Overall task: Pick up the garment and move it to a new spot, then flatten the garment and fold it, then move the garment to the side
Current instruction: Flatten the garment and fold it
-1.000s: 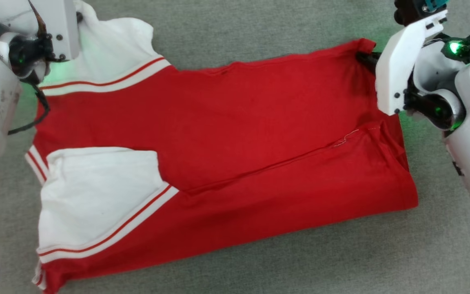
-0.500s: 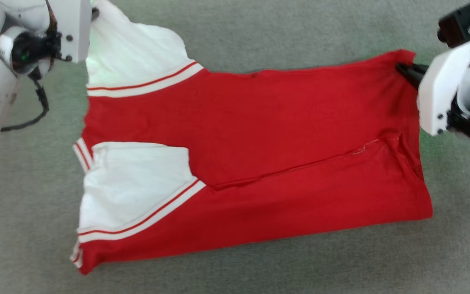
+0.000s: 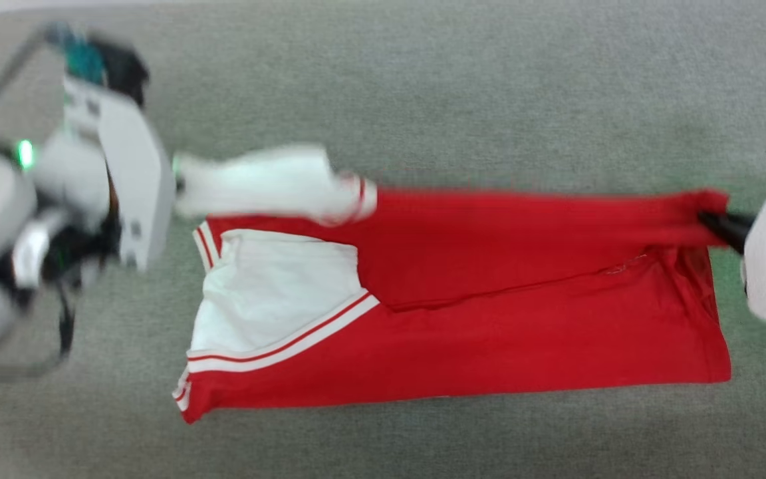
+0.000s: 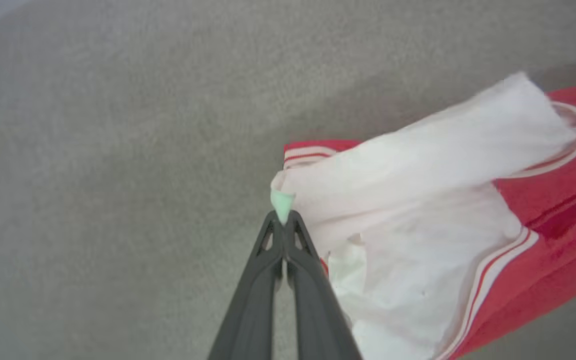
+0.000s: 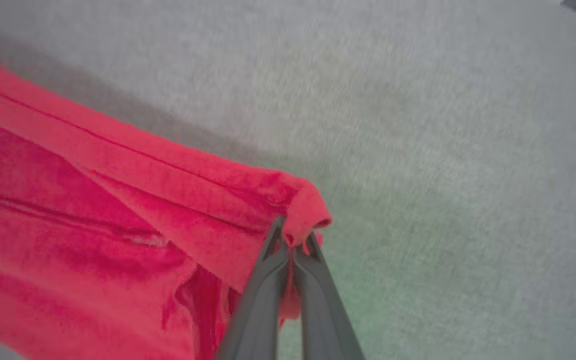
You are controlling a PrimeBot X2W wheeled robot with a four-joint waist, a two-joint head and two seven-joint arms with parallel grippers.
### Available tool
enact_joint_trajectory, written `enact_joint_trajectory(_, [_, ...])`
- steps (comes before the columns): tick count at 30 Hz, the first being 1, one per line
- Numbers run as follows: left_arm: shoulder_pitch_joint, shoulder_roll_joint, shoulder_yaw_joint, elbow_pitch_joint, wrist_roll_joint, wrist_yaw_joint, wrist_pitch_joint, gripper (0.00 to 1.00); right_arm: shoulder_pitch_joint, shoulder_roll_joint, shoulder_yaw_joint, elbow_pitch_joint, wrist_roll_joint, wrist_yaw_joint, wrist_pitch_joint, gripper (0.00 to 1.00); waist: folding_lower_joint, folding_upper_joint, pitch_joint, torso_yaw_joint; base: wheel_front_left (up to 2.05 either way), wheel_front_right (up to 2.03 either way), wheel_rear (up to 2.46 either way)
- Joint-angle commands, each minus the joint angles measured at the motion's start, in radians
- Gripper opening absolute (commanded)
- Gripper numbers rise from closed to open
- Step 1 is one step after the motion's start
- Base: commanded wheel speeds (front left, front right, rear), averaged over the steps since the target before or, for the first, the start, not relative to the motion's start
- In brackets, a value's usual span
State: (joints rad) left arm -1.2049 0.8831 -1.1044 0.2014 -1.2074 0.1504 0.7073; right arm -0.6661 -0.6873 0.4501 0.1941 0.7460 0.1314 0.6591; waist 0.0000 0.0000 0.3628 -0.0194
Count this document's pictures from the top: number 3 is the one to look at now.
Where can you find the grey fabric sofa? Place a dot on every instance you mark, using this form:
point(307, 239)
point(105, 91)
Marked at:
point(423, 86)

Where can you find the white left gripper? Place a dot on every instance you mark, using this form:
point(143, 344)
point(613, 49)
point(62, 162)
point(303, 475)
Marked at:
point(137, 179)

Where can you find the red and white basketball jersey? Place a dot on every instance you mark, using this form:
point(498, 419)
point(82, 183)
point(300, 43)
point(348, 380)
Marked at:
point(489, 319)

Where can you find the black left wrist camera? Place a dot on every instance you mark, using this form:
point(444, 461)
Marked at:
point(124, 66)

